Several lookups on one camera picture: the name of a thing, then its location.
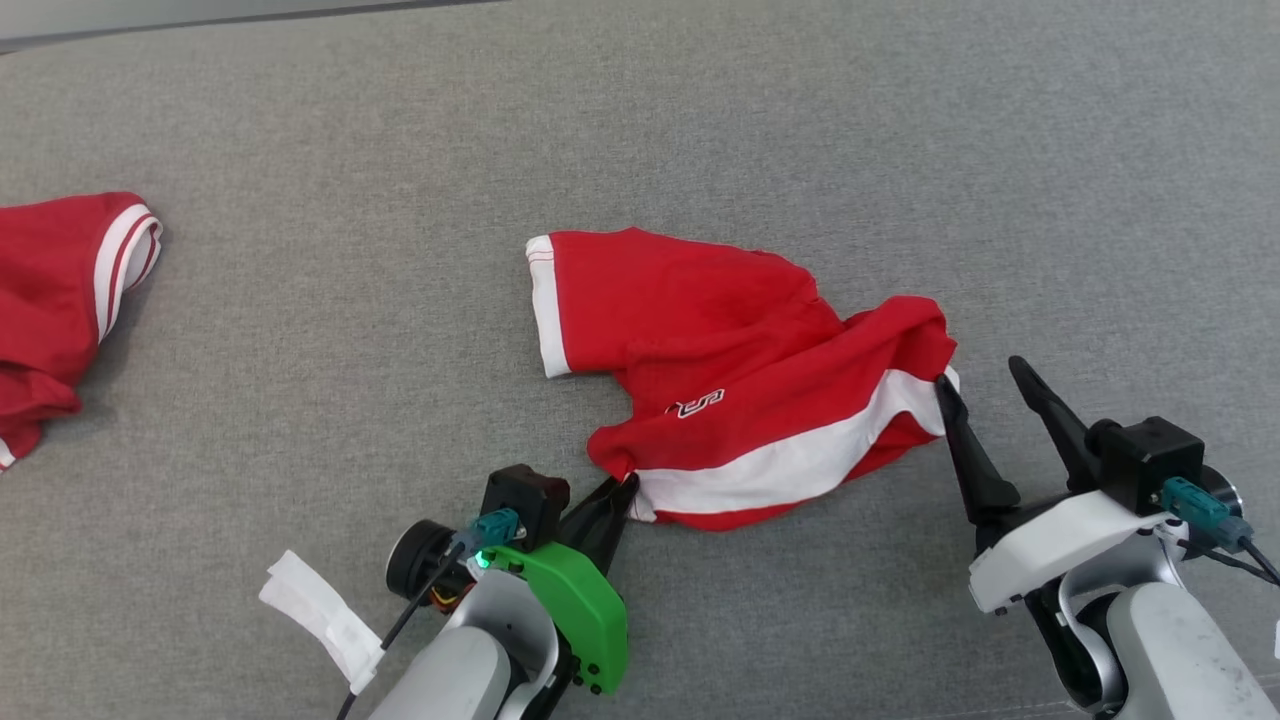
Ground red shorts with white stripe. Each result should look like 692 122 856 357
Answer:
526 228 961 532

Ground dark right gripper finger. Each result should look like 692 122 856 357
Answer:
1008 356 1101 491
935 374 1021 523

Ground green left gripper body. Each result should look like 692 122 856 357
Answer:
478 520 629 695

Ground red jersey with black lettering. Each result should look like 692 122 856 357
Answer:
0 192 163 473

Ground right arm cable teal connector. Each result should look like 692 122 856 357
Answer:
1160 478 1280 586

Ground left arm cable teal connector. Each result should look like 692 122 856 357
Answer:
335 508 523 720

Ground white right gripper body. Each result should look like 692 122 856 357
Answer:
968 490 1189 614

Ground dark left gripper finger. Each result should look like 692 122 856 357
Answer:
562 474 639 546
590 486 639 579

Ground arm cable teal connector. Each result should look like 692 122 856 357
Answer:
335 508 523 720
1160 478 1280 586

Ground white tape tag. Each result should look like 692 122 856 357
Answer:
258 550 387 696

